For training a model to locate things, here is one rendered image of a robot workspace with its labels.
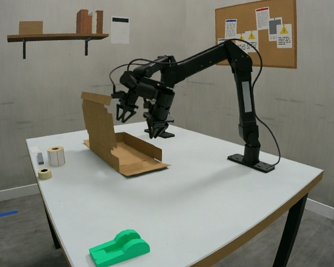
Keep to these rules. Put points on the white roll of labels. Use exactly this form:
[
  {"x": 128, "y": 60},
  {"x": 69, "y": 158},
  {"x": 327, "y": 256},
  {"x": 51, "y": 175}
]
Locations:
[{"x": 56, "y": 156}]

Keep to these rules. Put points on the grey flat bar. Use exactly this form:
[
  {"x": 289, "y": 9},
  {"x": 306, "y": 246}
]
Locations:
[{"x": 40, "y": 158}]

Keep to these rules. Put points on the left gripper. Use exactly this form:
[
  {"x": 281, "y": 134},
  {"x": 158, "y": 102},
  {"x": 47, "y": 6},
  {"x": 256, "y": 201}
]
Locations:
[{"x": 157, "y": 117}]

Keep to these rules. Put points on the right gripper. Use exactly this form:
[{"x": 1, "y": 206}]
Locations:
[{"x": 127, "y": 103}]

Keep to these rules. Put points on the beige roll of masking tape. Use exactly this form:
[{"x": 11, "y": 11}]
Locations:
[{"x": 44, "y": 174}]

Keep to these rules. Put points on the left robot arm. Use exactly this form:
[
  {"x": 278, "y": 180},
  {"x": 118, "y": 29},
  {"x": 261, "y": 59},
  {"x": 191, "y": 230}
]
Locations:
[{"x": 241, "y": 65}]

